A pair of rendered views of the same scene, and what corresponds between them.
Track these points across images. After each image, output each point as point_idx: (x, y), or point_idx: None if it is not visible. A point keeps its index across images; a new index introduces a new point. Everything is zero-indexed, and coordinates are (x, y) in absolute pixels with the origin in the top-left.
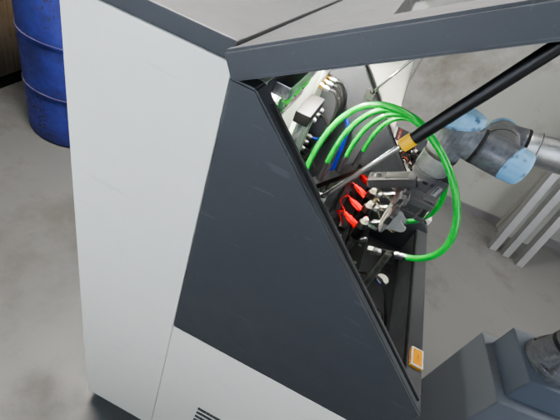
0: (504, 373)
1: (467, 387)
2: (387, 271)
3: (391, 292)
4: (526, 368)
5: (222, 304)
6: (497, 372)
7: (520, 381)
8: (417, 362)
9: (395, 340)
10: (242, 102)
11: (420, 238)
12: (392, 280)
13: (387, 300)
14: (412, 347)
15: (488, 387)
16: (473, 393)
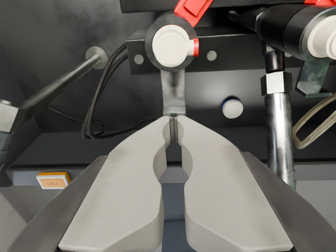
0: (181, 225)
1: (179, 185)
2: (259, 112)
3: (216, 123)
4: (174, 251)
5: None
6: (184, 218)
7: (166, 241)
8: (44, 183)
9: (112, 143)
10: None
11: (334, 170)
12: (242, 122)
13: (197, 121)
14: (62, 177)
15: (168, 208)
16: (171, 192)
